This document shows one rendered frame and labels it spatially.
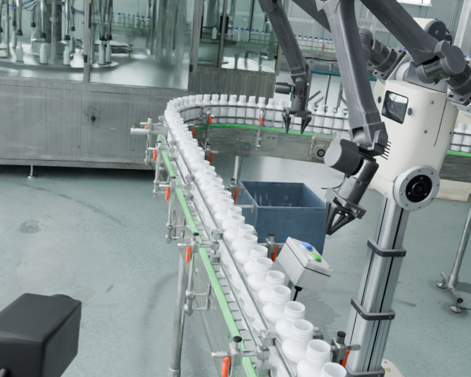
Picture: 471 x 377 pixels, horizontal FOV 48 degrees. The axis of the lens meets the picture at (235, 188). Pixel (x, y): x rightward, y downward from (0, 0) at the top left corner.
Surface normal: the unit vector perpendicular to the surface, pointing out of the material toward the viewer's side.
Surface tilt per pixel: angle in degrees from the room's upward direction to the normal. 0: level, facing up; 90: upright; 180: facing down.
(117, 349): 0
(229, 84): 90
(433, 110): 90
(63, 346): 90
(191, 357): 0
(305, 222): 90
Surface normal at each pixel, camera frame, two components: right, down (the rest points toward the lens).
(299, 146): -0.07, 0.32
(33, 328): 0.12, -0.98
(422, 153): 0.21, 0.51
